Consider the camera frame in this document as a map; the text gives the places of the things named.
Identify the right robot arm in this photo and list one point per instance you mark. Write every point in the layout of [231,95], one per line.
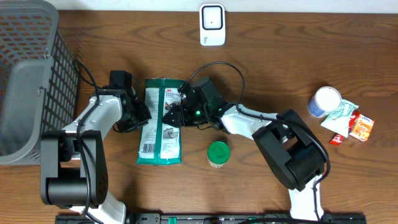
[295,156]

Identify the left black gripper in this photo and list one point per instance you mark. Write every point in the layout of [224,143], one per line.
[144,117]

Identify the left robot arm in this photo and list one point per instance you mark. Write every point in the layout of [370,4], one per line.
[73,172]

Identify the teal wet wipes pack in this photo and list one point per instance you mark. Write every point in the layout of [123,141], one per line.
[339,117]

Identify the red Nescafe stick sachet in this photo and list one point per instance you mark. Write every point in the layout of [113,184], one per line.
[343,133]

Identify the green lid small jar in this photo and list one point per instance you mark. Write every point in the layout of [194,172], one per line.
[218,154]

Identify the grey plastic mesh basket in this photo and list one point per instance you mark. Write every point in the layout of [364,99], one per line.
[39,87]

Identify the green white instruction package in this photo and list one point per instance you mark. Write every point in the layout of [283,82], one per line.
[160,143]

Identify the white plastic bottle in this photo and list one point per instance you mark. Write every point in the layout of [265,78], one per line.
[325,100]

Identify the white barcode scanner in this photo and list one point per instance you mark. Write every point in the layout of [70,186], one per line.
[212,25]

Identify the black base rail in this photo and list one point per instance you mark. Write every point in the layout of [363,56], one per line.
[145,218]

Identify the orange white small packet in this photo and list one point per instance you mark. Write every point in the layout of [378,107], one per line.
[362,128]

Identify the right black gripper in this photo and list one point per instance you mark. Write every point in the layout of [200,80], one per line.
[180,112]

